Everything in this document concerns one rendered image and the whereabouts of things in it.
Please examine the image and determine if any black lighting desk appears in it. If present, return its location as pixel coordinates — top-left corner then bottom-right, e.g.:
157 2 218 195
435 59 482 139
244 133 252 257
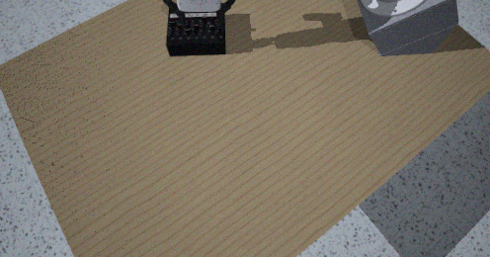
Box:
166 9 226 56

